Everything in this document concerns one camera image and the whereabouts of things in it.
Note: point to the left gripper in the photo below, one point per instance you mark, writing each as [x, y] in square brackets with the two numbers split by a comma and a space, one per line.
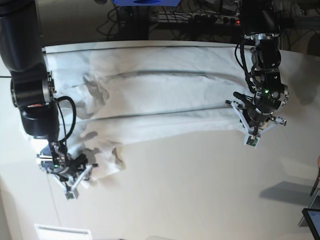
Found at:
[265, 101]

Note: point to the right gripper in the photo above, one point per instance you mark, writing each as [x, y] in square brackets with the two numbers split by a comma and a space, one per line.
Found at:
[54, 159]

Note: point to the white T-shirt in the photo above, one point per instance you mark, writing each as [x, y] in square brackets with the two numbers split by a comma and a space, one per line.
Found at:
[131, 95]

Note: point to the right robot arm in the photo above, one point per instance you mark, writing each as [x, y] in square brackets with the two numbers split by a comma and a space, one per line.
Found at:
[47, 120]

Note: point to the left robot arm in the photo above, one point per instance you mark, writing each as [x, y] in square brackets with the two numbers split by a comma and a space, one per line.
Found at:
[260, 61]

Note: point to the white paper sheet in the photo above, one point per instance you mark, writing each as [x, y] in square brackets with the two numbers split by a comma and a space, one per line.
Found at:
[46, 232]

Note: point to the black tablet screen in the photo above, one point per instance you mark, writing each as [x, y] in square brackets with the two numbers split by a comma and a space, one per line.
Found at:
[312, 217]

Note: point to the blue box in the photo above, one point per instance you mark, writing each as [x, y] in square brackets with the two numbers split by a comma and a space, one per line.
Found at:
[166, 3]

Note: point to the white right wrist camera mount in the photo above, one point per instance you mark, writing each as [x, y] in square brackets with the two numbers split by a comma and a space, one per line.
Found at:
[75, 185]

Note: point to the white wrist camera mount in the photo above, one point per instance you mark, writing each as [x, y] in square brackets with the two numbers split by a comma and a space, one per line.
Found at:
[75, 185]
[254, 123]

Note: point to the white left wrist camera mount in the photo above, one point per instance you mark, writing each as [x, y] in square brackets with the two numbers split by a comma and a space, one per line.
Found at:
[254, 123]

